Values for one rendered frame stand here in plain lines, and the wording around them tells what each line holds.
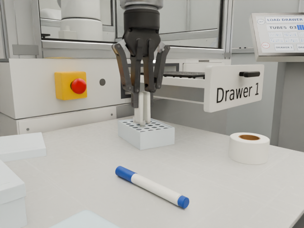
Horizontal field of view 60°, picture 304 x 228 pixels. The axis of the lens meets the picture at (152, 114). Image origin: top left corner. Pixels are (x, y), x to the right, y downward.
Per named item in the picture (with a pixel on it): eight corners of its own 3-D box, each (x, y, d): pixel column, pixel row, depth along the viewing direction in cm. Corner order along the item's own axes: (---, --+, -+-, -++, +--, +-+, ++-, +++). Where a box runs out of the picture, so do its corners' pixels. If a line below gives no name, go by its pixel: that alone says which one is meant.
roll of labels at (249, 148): (274, 158, 50) (276, 137, 49) (257, 168, 45) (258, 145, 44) (239, 149, 55) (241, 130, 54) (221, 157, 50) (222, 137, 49)
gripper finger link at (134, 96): (139, 84, 56) (125, 84, 55) (138, 107, 57) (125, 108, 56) (135, 83, 57) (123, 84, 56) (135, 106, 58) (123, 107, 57)
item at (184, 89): (254, 95, 82) (255, 75, 81) (207, 105, 65) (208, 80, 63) (161, 86, 110) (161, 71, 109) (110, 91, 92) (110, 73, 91)
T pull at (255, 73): (260, 76, 71) (260, 71, 71) (247, 77, 66) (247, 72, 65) (247, 75, 73) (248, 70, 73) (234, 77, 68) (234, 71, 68)
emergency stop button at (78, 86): (88, 93, 69) (87, 78, 68) (74, 95, 66) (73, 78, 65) (82, 92, 71) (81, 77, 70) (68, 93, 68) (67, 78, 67)
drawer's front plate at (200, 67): (223, 86, 126) (225, 62, 124) (185, 91, 106) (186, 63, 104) (220, 85, 128) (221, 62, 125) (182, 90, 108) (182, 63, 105)
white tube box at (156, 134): (174, 144, 58) (174, 127, 57) (140, 150, 54) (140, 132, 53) (148, 130, 68) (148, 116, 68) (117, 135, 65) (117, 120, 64)
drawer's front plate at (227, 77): (261, 100, 82) (264, 64, 80) (209, 113, 62) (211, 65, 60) (256, 99, 84) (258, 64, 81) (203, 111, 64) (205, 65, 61)
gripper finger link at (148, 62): (139, 40, 57) (145, 40, 58) (143, 91, 60) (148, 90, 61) (147, 39, 54) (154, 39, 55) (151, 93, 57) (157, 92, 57)
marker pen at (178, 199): (190, 206, 33) (190, 195, 33) (182, 211, 32) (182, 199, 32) (122, 173, 43) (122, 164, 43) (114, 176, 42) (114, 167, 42)
